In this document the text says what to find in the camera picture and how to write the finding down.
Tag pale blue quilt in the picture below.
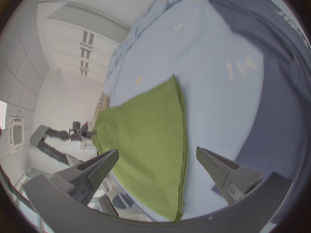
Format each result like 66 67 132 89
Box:
106 0 214 77

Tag bed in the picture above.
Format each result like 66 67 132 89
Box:
104 0 311 223

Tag ceiling light panel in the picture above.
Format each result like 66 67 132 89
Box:
0 100 7 127

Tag round woven basket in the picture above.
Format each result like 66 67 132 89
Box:
93 92 110 121

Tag white wardrobe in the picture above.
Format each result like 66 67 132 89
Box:
46 4 132 77

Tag dark blue T-shirt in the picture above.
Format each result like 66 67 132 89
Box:
202 0 311 227

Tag white ceiling air vent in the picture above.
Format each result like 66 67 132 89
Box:
9 116 26 152

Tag green shorts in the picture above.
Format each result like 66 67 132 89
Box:
93 75 189 222

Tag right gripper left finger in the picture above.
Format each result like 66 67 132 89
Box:
52 149 119 204

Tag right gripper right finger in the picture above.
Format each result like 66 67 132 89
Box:
196 146 263 201

